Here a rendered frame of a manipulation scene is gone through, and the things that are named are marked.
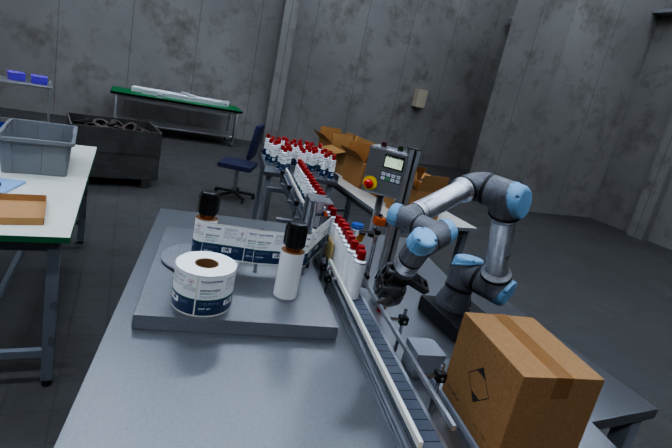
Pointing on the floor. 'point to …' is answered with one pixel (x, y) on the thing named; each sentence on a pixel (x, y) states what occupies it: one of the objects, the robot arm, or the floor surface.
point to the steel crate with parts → (120, 146)
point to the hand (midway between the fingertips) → (387, 303)
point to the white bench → (80, 156)
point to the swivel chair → (242, 164)
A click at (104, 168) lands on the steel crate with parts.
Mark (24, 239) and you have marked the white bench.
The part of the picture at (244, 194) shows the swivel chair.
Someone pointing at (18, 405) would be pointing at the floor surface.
